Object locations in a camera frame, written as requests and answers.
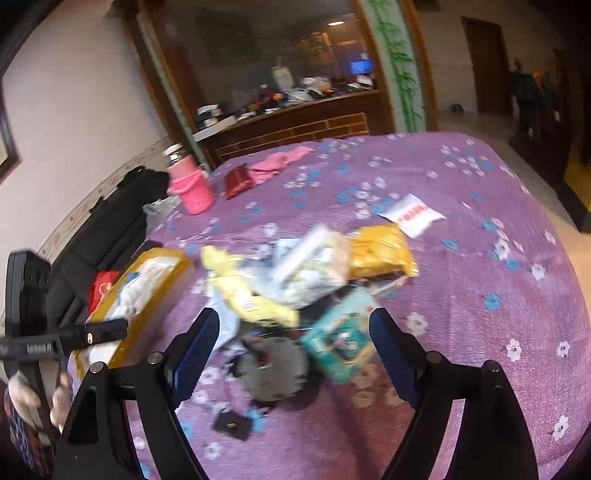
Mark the person's left forearm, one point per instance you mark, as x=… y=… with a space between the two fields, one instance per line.
x=23 y=443

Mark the wooden partition frame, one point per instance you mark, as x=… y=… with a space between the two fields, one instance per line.
x=152 y=83

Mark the black sofa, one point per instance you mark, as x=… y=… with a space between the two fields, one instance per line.
x=106 y=230

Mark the wooden door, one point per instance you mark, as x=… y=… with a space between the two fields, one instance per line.
x=487 y=69

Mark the pink cloth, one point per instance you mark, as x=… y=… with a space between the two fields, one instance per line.
x=272 y=164

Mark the clear plastic bag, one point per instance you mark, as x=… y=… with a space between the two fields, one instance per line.
x=159 y=212

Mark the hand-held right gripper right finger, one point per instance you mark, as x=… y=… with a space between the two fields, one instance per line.
x=392 y=355

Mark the white kettle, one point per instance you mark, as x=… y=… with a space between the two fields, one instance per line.
x=282 y=77

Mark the small white red-print packet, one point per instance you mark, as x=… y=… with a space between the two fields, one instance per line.
x=413 y=216

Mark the yellow cardboard box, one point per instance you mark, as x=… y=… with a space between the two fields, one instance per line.
x=147 y=323

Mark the white flat box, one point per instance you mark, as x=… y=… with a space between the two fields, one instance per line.
x=214 y=127

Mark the clear bag of white packets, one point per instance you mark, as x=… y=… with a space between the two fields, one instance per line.
x=314 y=272

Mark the blue lit screen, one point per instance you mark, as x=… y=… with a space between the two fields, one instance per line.
x=361 y=67

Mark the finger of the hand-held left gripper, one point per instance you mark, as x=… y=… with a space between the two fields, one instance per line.
x=99 y=333

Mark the wooden cabinet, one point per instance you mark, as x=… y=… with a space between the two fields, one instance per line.
x=300 y=124

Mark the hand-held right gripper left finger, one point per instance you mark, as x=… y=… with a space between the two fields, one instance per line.
x=196 y=350

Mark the pink crochet covered bottle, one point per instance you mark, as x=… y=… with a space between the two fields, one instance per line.
x=191 y=189

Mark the person's left hand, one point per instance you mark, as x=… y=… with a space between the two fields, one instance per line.
x=23 y=397

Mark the red gift bag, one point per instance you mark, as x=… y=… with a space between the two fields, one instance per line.
x=101 y=288

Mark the bamboo painted panel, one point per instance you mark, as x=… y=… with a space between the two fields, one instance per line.
x=401 y=69

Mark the teal tissue packet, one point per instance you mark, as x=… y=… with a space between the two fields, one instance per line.
x=337 y=341

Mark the pale yellow packet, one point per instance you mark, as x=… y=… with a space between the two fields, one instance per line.
x=231 y=281

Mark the orange packet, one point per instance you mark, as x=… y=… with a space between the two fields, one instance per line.
x=378 y=251

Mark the clear container with dark contents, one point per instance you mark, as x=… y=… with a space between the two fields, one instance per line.
x=272 y=374

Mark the purple floral tablecloth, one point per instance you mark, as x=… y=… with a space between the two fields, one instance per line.
x=461 y=277

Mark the small black square object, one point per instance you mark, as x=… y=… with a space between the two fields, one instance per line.
x=233 y=424

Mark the framed wall picture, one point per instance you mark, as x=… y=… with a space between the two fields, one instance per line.
x=7 y=152

